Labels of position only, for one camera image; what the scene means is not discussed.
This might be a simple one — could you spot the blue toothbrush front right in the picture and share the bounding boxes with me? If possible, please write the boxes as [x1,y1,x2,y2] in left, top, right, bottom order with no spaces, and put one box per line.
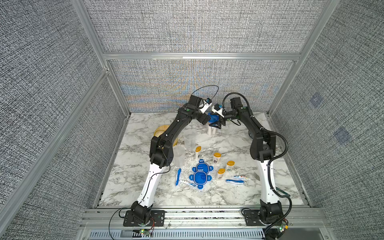
[226,179,245,185]

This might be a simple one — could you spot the green handled fork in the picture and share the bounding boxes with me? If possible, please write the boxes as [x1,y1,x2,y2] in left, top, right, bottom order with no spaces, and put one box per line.
[253,172,261,182]

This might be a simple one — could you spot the toothpaste tube front left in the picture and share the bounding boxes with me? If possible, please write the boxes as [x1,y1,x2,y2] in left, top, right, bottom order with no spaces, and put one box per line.
[180,180,198,188]

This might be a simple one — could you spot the clear container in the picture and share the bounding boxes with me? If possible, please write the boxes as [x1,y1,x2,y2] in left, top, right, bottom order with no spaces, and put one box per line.
[208,125,217,136]
[184,131,196,152]
[173,146,186,168]

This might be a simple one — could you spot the clear container front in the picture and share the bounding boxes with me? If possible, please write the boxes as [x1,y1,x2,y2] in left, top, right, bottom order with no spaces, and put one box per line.
[173,146,186,168]

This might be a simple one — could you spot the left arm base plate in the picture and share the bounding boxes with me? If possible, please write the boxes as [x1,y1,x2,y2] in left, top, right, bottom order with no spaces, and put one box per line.
[123,210,166,227]

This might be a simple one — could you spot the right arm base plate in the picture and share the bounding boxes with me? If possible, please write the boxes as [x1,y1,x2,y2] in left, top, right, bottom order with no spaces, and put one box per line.
[241,208,269,226]

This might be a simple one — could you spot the clear container back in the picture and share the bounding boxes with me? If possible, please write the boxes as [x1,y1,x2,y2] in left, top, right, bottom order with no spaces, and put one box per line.
[208,125,217,136]

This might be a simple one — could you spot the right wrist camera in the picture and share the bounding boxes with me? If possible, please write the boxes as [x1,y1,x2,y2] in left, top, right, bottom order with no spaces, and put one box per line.
[212,104,224,118]

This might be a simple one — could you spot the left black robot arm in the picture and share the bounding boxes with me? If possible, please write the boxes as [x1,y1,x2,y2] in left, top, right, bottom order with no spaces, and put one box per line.
[131,95,213,224]

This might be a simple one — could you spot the blue toothbrush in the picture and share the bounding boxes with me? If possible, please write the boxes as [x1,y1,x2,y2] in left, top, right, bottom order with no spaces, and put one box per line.
[226,179,245,185]
[175,168,182,186]

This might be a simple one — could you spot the toothpaste tube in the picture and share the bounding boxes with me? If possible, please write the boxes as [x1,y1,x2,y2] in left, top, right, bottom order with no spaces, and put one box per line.
[180,180,198,188]
[233,175,249,181]

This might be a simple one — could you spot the blue lid upper centre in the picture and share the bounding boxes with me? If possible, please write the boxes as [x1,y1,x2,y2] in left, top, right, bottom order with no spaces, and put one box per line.
[192,159,214,174]

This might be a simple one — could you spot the blue lid lower centre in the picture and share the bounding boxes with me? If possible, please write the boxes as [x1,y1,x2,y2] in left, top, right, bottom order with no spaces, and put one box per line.
[189,171,213,190]

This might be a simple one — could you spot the clear container middle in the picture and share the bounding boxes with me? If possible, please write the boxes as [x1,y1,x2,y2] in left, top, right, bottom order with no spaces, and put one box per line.
[184,131,196,152]

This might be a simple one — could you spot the blue lid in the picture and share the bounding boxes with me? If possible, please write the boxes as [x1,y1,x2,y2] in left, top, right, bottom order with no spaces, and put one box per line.
[189,171,213,190]
[208,113,220,125]
[192,159,214,174]

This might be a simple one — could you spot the blue toothbrush left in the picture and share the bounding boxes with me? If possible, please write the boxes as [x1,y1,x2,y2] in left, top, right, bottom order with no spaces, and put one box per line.
[175,168,182,186]

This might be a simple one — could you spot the yellow bamboo steamer basket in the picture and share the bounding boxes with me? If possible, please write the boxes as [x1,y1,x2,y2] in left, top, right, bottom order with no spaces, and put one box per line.
[154,125,178,146]

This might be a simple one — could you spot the orange cap bottle front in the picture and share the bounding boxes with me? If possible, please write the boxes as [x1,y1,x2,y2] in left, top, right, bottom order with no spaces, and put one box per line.
[216,168,226,180]

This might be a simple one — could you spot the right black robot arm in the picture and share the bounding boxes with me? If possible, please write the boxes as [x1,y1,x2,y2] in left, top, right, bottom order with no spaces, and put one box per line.
[209,92,292,229]

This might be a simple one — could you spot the blue lid back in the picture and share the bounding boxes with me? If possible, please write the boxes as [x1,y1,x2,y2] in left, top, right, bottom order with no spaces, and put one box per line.
[208,113,220,125]

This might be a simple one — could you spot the toothpaste tube right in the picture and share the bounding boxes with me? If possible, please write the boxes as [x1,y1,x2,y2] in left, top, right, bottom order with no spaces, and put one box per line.
[233,175,249,181]

